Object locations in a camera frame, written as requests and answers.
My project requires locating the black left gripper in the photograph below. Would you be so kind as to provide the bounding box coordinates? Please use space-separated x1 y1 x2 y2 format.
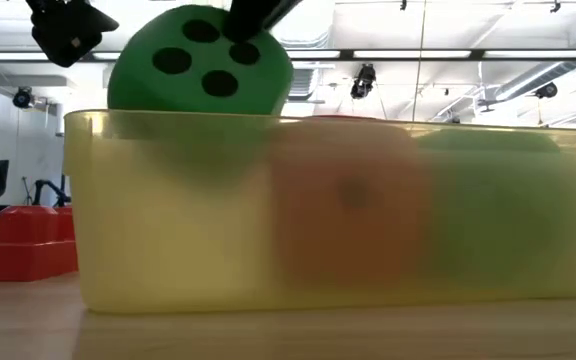
25 0 120 69

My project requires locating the green foam die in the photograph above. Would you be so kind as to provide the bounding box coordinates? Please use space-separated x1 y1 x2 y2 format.
106 3 295 181
417 128 576 281

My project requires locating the pink foam die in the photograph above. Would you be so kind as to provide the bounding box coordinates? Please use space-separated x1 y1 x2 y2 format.
267 115 434 289

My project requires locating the yellow translucent plastic bin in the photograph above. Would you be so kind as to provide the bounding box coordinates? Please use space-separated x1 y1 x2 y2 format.
63 109 576 315

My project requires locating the black linear ceiling light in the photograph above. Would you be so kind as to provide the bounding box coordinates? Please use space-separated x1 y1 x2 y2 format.
0 48 576 63

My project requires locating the black double ceiling spotlight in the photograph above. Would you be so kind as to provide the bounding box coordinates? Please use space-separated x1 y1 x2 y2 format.
349 63 378 101

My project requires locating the dark bent background stand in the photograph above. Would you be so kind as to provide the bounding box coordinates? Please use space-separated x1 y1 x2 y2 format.
31 178 73 208

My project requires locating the red toy brick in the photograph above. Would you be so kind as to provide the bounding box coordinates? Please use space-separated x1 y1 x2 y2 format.
0 205 79 284

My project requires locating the long silver ceiling pipe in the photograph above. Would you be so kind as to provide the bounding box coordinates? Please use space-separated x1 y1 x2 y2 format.
492 22 576 104

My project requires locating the silver round ventilation duct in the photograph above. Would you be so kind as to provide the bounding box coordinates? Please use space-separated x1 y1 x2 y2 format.
280 0 338 104

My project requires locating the thin hanging black cable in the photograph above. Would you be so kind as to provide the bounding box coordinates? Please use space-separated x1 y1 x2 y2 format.
410 0 427 123

